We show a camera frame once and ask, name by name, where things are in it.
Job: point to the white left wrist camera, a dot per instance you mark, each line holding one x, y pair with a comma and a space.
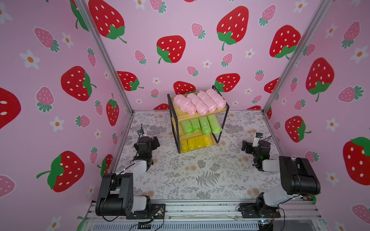
141, 132

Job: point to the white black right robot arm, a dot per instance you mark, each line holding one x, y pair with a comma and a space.
297, 179

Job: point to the aluminium corner post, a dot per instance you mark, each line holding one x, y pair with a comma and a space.
309, 32
87, 17

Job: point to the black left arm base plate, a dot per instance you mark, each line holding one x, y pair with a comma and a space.
154, 211

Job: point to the three-tier wooden shelf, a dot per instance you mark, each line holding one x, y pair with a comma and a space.
177, 116

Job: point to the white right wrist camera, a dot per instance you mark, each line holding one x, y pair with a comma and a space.
258, 137

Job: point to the green trash bag roll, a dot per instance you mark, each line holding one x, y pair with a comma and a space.
205, 126
195, 125
187, 127
214, 124

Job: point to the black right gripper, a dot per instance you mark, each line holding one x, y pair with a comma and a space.
246, 146

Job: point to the aluminium frame rail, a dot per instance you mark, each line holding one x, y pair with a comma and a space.
213, 215

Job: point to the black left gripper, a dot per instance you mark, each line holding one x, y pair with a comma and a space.
151, 143

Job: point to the right aluminium corner post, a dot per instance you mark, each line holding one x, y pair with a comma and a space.
309, 32

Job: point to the pink trash bag roll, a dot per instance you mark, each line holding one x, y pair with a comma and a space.
200, 106
217, 98
211, 105
184, 104

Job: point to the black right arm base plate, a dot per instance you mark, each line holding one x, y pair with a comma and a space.
252, 210

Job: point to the left aluminium corner post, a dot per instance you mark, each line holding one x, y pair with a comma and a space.
87, 17

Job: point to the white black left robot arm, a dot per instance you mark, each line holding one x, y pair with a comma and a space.
116, 195

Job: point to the yellow trash bag roll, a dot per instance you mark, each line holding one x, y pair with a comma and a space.
191, 144
207, 140
200, 141
184, 146

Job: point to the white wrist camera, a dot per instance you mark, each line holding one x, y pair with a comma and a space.
258, 137
141, 132

